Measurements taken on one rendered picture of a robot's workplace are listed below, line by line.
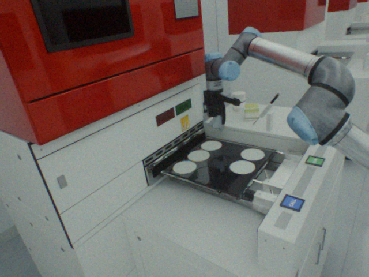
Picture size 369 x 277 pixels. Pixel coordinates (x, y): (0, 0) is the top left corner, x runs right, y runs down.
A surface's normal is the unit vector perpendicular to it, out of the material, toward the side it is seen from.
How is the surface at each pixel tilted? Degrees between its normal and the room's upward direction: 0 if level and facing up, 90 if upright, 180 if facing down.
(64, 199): 90
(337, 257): 0
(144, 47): 90
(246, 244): 0
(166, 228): 0
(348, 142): 82
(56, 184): 90
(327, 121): 63
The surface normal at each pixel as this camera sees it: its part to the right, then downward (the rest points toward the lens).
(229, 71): 0.36, 0.37
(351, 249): -0.11, -0.89
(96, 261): 0.79, 0.18
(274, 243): -0.60, 0.41
